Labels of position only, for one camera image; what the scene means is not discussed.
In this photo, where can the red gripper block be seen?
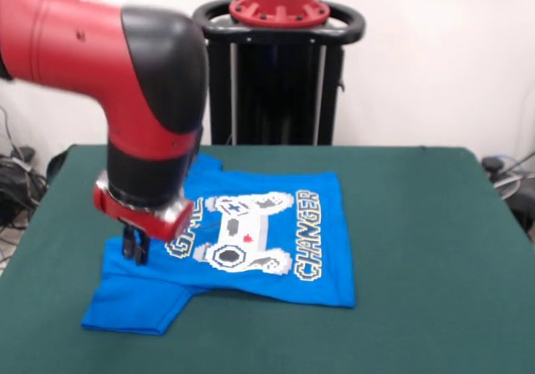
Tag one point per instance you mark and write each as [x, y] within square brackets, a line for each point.
[167, 223]

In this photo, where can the blue printed t-shirt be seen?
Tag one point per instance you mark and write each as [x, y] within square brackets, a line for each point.
[259, 273]

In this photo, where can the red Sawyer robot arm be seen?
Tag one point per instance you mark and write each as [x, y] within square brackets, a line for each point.
[83, 56]

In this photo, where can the dark green table cloth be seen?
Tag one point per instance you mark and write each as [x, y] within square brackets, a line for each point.
[418, 265]

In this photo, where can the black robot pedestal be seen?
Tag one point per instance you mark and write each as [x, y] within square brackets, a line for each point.
[276, 98]

